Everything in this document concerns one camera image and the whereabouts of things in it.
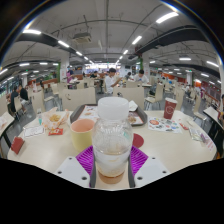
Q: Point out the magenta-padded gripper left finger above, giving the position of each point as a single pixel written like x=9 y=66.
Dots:
x=71 y=170

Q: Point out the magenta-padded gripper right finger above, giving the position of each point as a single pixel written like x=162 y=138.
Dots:
x=151 y=170

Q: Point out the clear white-capped drink bottle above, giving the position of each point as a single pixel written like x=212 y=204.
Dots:
x=111 y=140

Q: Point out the pale yellow mug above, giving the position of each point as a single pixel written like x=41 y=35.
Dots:
x=81 y=138

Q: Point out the small red food packet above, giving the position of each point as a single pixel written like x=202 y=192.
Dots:
x=55 y=132

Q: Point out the colourful sticker sheet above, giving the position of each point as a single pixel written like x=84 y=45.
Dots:
x=164 y=125

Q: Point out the crumpled food wrapper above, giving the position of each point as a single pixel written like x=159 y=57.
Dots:
x=55 y=118

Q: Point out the small red sauce packet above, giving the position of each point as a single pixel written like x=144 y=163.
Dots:
x=184 y=126

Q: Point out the white receipt paper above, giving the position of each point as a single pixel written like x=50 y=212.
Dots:
x=33 y=131

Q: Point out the clear plastic bag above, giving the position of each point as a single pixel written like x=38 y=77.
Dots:
x=197 y=135

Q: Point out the dark food tray with liner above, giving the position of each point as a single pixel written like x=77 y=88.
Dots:
x=80 y=111

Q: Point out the red wallet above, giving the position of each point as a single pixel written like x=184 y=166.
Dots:
x=17 y=145

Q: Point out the small clear bottle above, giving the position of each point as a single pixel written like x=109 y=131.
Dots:
x=39 y=118

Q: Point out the white leaflet with red print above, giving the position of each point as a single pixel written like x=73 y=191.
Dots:
x=208 y=143

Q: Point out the red paper cup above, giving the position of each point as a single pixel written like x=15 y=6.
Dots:
x=170 y=109

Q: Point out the white paper napkin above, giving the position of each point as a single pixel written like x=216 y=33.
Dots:
x=132 y=106

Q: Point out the beige chair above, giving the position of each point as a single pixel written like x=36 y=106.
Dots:
x=131 y=95
x=78 y=98

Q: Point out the group of beige chairs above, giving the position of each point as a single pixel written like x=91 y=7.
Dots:
x=156 y=93

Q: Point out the white canteen table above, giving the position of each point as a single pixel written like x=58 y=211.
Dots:
x=211 y=115
x=5 y=121

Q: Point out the person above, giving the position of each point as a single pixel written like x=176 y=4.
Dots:
x=110 y=81
x=141 y=77
x=24 y=94
x=14 y=98
x=70 y=76

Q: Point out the ceiling air conditioner unit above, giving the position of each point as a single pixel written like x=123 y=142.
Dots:
x=82 y=37

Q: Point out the group of ceiling lights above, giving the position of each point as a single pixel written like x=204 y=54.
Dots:
x=166 y=16

